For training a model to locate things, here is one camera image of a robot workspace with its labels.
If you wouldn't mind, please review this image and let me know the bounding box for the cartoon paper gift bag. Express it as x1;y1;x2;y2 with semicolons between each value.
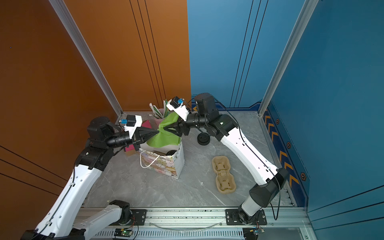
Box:
139;142;185;179

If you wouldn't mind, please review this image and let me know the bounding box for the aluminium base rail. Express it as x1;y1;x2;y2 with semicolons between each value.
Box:
53;206;319;240

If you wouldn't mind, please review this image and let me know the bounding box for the pink straw holder cup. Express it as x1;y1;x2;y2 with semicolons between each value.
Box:
153;106;167;127

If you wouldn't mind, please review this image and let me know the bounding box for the pulp cup carrier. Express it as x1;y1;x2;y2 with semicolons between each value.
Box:
212;156;237;194

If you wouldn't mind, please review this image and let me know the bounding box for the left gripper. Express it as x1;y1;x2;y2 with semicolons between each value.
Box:
105;127;159;153

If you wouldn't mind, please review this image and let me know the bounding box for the left green circuit board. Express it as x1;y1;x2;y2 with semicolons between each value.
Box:
114;228;134;239

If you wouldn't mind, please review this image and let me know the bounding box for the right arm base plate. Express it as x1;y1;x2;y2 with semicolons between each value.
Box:
225;209;268;226

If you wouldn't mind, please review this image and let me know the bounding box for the black cup lid stack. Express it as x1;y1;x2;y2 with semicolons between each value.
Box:
197;133;211;146

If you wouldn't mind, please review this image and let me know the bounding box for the green napkin stack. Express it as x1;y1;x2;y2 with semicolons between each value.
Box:
147;113;181;148

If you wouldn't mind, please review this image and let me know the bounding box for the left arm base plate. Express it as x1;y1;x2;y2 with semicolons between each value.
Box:
117;209;147;227

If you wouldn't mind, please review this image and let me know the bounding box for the bundle of wrapped straws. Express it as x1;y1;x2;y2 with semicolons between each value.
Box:
149;100;170;119

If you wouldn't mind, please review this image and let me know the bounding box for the right green circuit board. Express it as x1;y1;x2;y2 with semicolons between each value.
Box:
250;228;265;236

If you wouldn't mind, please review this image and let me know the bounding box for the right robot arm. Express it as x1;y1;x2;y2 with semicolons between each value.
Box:
164;93;289;225

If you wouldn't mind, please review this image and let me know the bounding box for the cardboard napkin box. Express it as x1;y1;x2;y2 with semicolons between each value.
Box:
125;150;137;157

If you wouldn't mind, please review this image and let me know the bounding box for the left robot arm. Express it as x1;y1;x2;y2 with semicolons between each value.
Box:
21;115;159;240

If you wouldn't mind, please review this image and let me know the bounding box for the green circuit board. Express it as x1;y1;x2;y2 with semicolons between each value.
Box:
114;228;134;239
250;228;265;236

